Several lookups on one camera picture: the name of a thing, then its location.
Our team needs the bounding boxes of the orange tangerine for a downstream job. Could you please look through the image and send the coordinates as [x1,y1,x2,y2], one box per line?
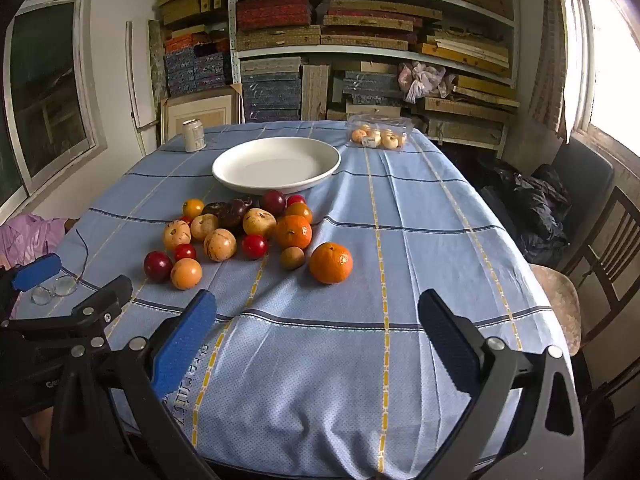
[308,241,354,285]
[274,214,313,250]

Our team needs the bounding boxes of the pink cloth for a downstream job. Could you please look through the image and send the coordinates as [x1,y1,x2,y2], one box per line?
[0,212,81,271]

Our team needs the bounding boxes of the stack of blue patterned boxes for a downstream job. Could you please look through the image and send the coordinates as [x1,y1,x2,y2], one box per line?
[164,42,235,97]

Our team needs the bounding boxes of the stack of tan flat boxes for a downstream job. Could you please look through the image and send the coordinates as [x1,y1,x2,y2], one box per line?
[235,0,443,52]

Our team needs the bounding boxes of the weathered grey upright box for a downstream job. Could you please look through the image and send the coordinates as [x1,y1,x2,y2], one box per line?
[301,64,331,121]

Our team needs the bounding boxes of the orange mandarin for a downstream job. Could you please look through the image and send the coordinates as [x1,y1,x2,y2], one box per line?
[283,202,314,225]

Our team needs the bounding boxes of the light wooden flat box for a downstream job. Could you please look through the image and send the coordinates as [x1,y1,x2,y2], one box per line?
[345,100,403,121]

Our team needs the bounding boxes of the stack of yellow flat boxes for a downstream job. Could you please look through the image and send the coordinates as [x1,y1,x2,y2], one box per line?
[407,0,521,148]

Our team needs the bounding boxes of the stack of red patterned boxes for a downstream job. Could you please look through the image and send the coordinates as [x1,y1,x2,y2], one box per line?
[235,0,313,31]

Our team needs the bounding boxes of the green marble slab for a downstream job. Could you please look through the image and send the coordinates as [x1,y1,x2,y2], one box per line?
[148,19,169,103]

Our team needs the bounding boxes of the black jacket on chair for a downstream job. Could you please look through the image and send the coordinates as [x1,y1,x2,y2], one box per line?
[477,157,572,268]

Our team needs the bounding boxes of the pale orange fruit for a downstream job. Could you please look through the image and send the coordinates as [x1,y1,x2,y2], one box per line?
[163,220,192,251]
[170,258,203,291]

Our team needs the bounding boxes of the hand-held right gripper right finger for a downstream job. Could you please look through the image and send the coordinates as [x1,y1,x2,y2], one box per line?
[415,288,586,480]

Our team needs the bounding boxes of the dark red plum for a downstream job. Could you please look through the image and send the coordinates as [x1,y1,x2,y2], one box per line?
[260,189,287,216]
[143,251,174,282]

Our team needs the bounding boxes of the brown woven curtain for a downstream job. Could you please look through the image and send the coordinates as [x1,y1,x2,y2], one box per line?
[529,0,571,142]

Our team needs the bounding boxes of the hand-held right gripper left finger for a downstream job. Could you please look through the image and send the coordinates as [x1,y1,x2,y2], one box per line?
[50,287,221,480]

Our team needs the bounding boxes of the stack of grey slate boxes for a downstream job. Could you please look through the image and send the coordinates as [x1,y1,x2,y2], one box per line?
[240,57,303,123]

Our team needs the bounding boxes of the white beverage can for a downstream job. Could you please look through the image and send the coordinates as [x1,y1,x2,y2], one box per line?
[182,119,207,153]

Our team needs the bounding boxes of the stack of olive yellow boxes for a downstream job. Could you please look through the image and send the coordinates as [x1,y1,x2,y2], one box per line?
[157,0,231,41]

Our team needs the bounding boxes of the beige wooden picture frame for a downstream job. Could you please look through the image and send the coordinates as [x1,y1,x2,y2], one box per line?
[160,85,243,146]

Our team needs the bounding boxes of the eyeglasses with cord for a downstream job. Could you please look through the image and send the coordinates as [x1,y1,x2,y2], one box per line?
[30,230,92,307]

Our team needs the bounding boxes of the clear plastic clamshell box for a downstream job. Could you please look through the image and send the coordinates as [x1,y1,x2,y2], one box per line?
[346,113,416,151]

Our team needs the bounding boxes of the small brown fruit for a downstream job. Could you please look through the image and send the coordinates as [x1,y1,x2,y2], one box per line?
[279,246,306,271]

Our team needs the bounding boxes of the brown wooden chair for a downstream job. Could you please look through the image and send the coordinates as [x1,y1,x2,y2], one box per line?
[529,185,640,358]

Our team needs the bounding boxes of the blue plaid tablecloth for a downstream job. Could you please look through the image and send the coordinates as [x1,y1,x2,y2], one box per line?
[10,120,576,480]

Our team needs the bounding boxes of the stack of dark grey boxes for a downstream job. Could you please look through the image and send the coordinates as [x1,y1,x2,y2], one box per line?
[342,70,405,107]

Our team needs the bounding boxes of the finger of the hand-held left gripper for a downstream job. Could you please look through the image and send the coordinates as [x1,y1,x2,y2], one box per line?
[0,276,134,352]
[0,253,63,316]

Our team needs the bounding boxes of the white metal shelf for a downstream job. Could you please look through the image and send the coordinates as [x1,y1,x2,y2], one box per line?
[227,0,518,153]

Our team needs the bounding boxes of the yellow speckled fruit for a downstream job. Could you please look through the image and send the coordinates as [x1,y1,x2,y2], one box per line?
[242,207,278,239]
[190,213,220,241]
[203,228,238,262]

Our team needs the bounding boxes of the white plate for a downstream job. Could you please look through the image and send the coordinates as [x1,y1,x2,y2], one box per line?
[211,136,342,195]

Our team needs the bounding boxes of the dark padded chair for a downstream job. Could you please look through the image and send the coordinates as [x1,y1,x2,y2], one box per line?
[547,136,617,221]

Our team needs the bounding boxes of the bright sunlit window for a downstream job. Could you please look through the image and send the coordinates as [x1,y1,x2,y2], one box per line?
[562,0,640,161]

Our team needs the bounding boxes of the white leaning board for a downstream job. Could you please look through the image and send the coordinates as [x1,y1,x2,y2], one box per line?
[125,20,162,133]

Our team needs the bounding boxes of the white framed dark window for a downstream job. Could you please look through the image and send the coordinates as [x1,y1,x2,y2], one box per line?
[0,0,108,221]

